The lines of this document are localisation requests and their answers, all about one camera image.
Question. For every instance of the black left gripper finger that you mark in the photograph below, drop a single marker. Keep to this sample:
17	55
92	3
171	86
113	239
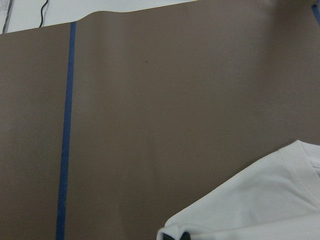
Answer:
185	236

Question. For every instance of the white long-sleeve printed shirt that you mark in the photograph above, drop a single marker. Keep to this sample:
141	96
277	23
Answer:
275	198

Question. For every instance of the brown paper table mat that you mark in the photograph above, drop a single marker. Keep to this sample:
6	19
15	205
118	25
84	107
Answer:
168	103

